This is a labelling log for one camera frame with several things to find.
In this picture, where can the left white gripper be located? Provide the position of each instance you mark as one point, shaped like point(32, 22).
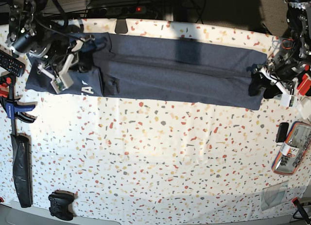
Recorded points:
point(280, 83)

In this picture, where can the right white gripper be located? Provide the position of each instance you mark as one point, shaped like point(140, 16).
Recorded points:
point(57, 66)

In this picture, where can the blue grey T-shirt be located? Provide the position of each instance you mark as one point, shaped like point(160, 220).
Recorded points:
point(136, 67)

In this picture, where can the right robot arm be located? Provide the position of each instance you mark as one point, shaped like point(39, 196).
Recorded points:
point(56, 50)

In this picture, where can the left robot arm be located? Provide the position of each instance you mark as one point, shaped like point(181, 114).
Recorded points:
point(297, 48)

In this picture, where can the black red clamp tool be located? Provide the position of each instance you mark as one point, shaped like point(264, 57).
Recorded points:
point(305, 85)

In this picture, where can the small black box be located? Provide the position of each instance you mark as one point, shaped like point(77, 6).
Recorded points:
point(282, 132)

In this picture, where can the striped transparent pencil case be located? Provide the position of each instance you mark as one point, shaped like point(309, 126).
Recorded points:
point(293, 149)

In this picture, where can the black TV remote control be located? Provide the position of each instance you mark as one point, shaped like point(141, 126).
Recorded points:
point(11, 64)

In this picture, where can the red clamp piece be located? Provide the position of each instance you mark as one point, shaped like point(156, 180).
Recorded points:
point(5, 83)

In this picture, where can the blue black bar clamp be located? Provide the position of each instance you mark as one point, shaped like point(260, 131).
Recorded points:
point(13, 109)

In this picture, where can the clear plastic bag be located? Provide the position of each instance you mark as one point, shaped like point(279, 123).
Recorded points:
point(274, 195)

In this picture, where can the black game controller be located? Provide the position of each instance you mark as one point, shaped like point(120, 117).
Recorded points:
point(59, 205)

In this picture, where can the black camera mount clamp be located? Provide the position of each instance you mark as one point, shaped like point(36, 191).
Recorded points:
point(121, 26)

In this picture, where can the red black clamp handle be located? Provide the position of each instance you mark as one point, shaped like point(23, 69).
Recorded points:
point(300, 213)

